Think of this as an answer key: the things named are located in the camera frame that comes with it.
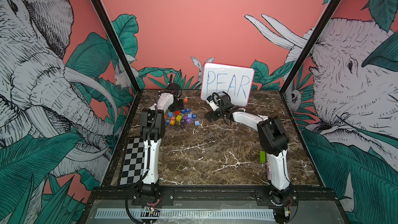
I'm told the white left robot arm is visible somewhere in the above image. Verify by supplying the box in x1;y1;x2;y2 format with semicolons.
137;89;183;199

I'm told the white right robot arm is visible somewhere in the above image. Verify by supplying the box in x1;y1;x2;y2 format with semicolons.
206;99;292;204

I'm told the pink framed PEAR whiteboard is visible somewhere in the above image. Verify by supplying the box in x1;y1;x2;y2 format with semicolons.
201;63;255;106

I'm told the green eraser block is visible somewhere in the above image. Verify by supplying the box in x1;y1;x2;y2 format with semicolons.
260;151;267;163

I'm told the glittery marker pen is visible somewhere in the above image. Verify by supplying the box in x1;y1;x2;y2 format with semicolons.
266;162;272;181

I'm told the black white checkerboard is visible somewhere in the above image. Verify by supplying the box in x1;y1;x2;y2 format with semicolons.
120;138;145;185

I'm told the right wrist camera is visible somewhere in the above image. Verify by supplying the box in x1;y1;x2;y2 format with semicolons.
206;100;219;112

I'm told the black left frame post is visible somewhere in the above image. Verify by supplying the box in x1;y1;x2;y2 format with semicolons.
90;0;141;93

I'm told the black frame post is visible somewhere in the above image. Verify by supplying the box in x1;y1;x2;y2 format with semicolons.
90;0;141;93
279;0;341;95

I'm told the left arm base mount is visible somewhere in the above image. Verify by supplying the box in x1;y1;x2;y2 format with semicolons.
130;189;175;207

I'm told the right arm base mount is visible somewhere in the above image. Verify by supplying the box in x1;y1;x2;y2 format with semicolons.
252;189;299;208

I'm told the white perforated rail strip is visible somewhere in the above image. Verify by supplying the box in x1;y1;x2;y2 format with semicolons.
94;208;276;220

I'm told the black right frame post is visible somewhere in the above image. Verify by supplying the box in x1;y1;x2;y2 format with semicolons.
279;0;341;95

